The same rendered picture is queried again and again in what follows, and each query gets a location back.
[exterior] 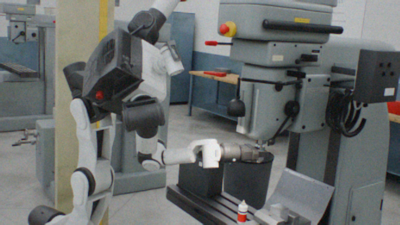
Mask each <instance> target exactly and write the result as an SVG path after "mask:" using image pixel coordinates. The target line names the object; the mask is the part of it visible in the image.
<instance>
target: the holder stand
mask: <svg viewBox="0 0 400 225"><path fill-rule="evenodd" d="M198 151H201V149H199V150H198ZM223 171H224V164H222V163H221V162H220V161H219V162H218V168H209V169H208V168H203V162H202V159H199V158H198V152H197V153H196V161H195V162H192V163H184V164H179V177H178V185H179V186H182V187H184V188H186V189H189V190H191V191H194V192H196V193H198V194H200V195H202V196H205V197H209V196H212V195H215V194H218V193H220V192H222V185H223Z"/></svg>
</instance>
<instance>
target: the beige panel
mask: <svg viewBox="0 0 400 225"><path fill-rule="evenodd" d="M114 9H115V0H55V209H56V210H58V211H61V212H64V213H65V214H66V215H68V214H70V213H72V211H73V208H74V206H73V198H74V194H73V189H72V187H71V176H72V174H73V171H74V170H75V169H76V168H77V165H78V161H79V141H78V138H77V135H76V129H77V123H76V121H75V119H74V117H73V115H72V113H71V111H70V104H71V102H72V100H73V97H72V95H71V90H70V88H69V85H68V83H67V80H66V77H65V76H64V73H63V68H64V67H66V66H67V65H69V64H72V63H75V62H79V61H83V62H85V63H88V60H89V57H90V56H91V55H92V53H93V51H94V50H95V48H96V47H97V46H98V44H99V43H100V41H101V40H102V39H103V38H104V36H106V35H108V34H109V33H111V32H112V31H113V30H114ZM108 213H109V205H108V207H107V209H106V211H105V212H104V215H103V217H102V219H101V221H100V222H99V225H108Z"/></svg>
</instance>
